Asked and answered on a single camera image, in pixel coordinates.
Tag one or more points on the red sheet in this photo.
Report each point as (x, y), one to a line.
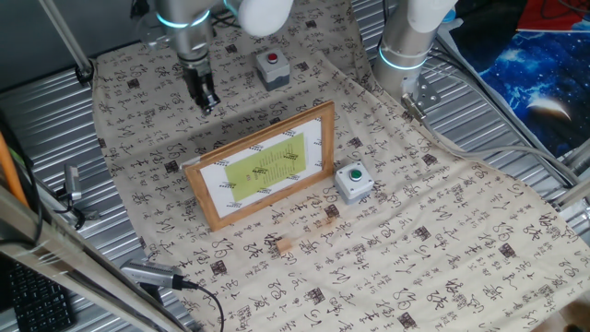
(553, 14)

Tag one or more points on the wooden picture frame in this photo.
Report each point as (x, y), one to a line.
(329, 138)

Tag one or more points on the grey box with red button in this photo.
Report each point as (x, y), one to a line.
(272, 76)

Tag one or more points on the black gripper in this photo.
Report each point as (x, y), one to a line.
(198, 78)

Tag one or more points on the blue space print poster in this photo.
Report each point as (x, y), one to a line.
(530, 78)

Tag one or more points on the silver ribbed camera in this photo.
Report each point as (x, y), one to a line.
(147, 272)

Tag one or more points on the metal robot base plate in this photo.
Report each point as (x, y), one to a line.
(428, 94)

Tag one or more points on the aluminium frame profile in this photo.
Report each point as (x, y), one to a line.
(576, 193)

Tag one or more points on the grey metal pole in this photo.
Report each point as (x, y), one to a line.
(64, 37)

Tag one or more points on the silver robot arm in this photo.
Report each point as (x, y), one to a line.
(184, 32)

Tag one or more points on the white tape piece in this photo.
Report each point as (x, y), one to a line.
(191, 162)

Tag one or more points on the beige calligraphy print cloth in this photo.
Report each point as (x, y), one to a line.
(392, 253)

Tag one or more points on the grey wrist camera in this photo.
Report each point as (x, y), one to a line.
(154, 34)

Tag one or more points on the black keyboard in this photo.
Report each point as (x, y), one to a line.
(37, 299)

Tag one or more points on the small wooden block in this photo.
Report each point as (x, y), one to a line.
(284, 245)

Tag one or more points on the aluminium beam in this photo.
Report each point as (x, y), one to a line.
(46, 240)

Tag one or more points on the grey box with green button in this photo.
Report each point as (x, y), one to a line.
(352, 191)

